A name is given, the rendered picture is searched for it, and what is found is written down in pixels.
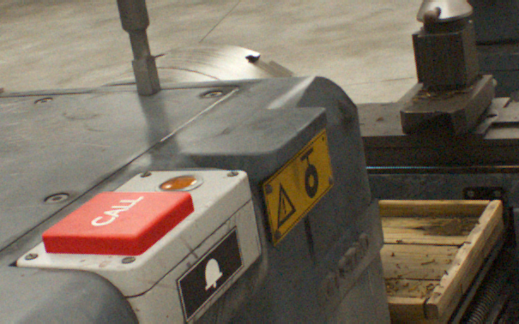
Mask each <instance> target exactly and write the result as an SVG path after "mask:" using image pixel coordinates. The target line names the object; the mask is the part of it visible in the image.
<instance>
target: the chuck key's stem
mask: <svg viewBox="0 0 519 324"><path fill-rule="evenodd" d="M116 3H117V6H118V10H119V14H120V20H121V24H122V28H123V30H124V31H125V32H127V33H128V34H129V36H130V43H131V48H132V53H133V58H134V60H132V61H131V62H132V67H133V71H134V76H135V79H136V88H137V92H138V95H154V94H156V93H157V92H159V91H160V90H161V87H160V78H159V74H158V70H157V65H156V61H155V56H151V54H150V49H149V44H148V36H147V32H146V29H147V28H148V26H149V24H150V23H149V19H148V10H147V5H146V1H145V0H116Z"/></svg>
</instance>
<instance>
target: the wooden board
mask: <svg viewBox="0 0 519 324"><path fill-rule="evenodd" d="M430 203H431V205H430ZM378 205H379V211H380V217H381V224H382V230H383V247H382V248H381V249H380V250H379V253H380V258H381V263H382V269H383V277H384V278H385V277H387V279H388V277H389V279H390V278H391V277H393V279H391V280H385V281H384V286H385V289H387V290H385V291H392V293H387V298H388V303H389V313H390V319H391V324H446V322H447V321H448V319H449V317H450V315H451V313H452V311H454V310H455V308H456V306H457V304H458V303H459V302H460V300H461V298H462V295H464V293H465V292H466V290H467V288H468V287H469V284H470V282H471V281H472V279H473V277H474V275H475V274H476V273H477V271H478V269H479V268H480V265H481V264H482V262H483V259H485V258H486V256H488V254H489V251H490V249H491V248H492V245H493V244H494V243H495V241H496V240H497V238H498V235H499V234H500V232H501V230H503V218H502V212H503V206H502V202H501V201H499V200H495V201H393V200H381V201H378ZM486 209H487V210H486ZM432 216H434V217H436V219H434V220H431V219H430V217H432ZM451 216H454V218H452V217H451ZM414 217H415V218H416V220H414ZM426 217H427V218H428V217H429V219H427V220H425V218H426ZM455 217H456V218H457V220H456V221H454V220H455ZM466 217H468V218H469V220H468V221H467V222H466V220H464V218H466ZM471 217H472V218H471ZM478 217H480V219H479V218H478ZM419 218H420V221H418V220H417V219H419ZM460 218H461V219H462V221H461V222H460V223H459V222H458V219H460ZM477 218H478V219H479V221H478V219H477ZM451 220H452V221H451ZM429 221H431V223H430V222H429ZM449 221H451V222H450V223H449ZM477 221H478V222H479V223H480V225H477V224H475V222H477ZM445 222H447V223H448V224H447V223H446V225H445V224H443V225H442V223H445ZM462 222H463V223H462ZM472 222H473V223H472ZM468 224H469V225H468ZM471 224H473V225H475V227H474V228H473V227H472V226H471ZM430 225H431V226H430ZM452 225H453V226H454V228H451V226H452ZM463 225H468V226H463ZM417 226H418V227H417ZM449 226H450V227H449ZM460 226H463V227H462V228H460ZM412 227H413V228H412ZM440 227H441V228H442V229H441V228H440ZM398 228H399V229H398ZM463 228H464V229H463ZM425 229H426V230H425ZM427 229H429V230H427ZM457 229H458V230H457ZM460 231H462V233H460ZM463 232H464V234H463ZM398 233H399V234H398ZM424 233H428V235H424ZM438 233H440V234H438ZM445 233H446V234H445ZM468 234H469V235H468ZM463 235H464V236H463ZM399 239H402V241H401V242H400V245H399V243H398V242H396V240H399ZM421 240H422V241H421ZM413 241H414V242H413ZM464 241H466V243H464V245H463V246H461V247H460V248H456V247H458V246H459V245H460V244H461V243H463V242H464ZM467 241H468V242H470V243H467ZM407 242H410V244H407ZM391 246H392V247H391ZM446 246H447V247H446ZM463 248H464V249H463ZM457 250H458V253H457ZM392 253H394V254H395V257H391V256H392V255H393V254H392ZM447 255H448V256H447ZM427 256H428V257H427ZM433 259H435V262H434V261H433V262H432V260H433ZM446 260H447V261H446ZM429 261H431V263H427V264H425V265H423V264H422V263H425V262H429ZM449 261H451V263H449V264H448V263H447V262H449ZM446 263H447V265H446ZM396 264H399V265H398V266H396ZM421 264H422V266H421ZM458 264H460V265H458ZM399 267H400V269H399ZM440 269H442V270H440ZM395 270H396V272H394V271H395ZM409 270H410V271H409ZM433 270H434V272H432V271H433ZM444 270H445V271H446V272H447V273H448V275H446V274H445V273H444ZM413 271H415V272H413ZM409 272H411V273H409ZM401 273H402V275H403V276H402V275H401V277H400V278H398V276H397V277H396V275H398V274H401ZM443 273H444V275H443V277H441V276H440V275H441V274H443ZM404 274H405V275H404ZM417 274H418V275H417ZM427 274H428V276H427ZM435 275H436V277H435ZM438 275H439V277H438ZM424 277H425V278H424ZM440 277H441V278H440ZM446 277H447V278H446ZM404 278H405V279H404ZM398 279H399V281H400V282H401V283H400V282H399V281H398V282H397V283H398V284H397V283H395V282H396V281H397V280H398ZM424 279H425V280H424ZM434 279H435V281H433V280H434ZM406 280H407V281H406ZM419 280H421V281H419ZM416 281H417V283H416ZM445 281H446V282H445ZM388 282H390V285H389V289H388ZM407 282H409V283H408V287H405V288H403V287H402V285H405V284H406V283H407ZM422 282H423V285H421V284H420V283H422ZM439 282H440V283H439ZM430 283H433V286H434V288H435V289H434V290H433V292H430V294H429V296H427V298H428V299H429V298H430V300H427V299H426V298H423V297H422V295H423V293H421V292H424V291H425V292H426V287H427V286H428V287H429V286H431V288H432V285H429V284H430ZM437 283H439V284H440V286H437V285H436V284H437ZM417 285H418V288H416V289H415V291H414V290H413V291H414V293H413V291H410V292H407V290H410V289H412V288H413V287H416V286H417ZM397 287H398V288H399V291H398V290H395V291H394V289H395V288H397ZM424 287H425V288H424ZM439 287H443V288H439ZM398 288H397V289H398ZM417 290H420V291H418V292H416V291H417ZM396 291H397V293H396ZM404 291H405V292H404ZM434 292H435V293H436V294H434ZM440 292H441V295H440V296H439V297H438V296H437V293H440ZM418 293H419V294H418ZM390 294H394V296H392V295H390ZM414 294H415V295H414ZM410 296H411V298H410ZM412 296H416V297H422V299H421V298H412ZM406 297H407V298H406ZM409 300H410V301H409Z"/></svg>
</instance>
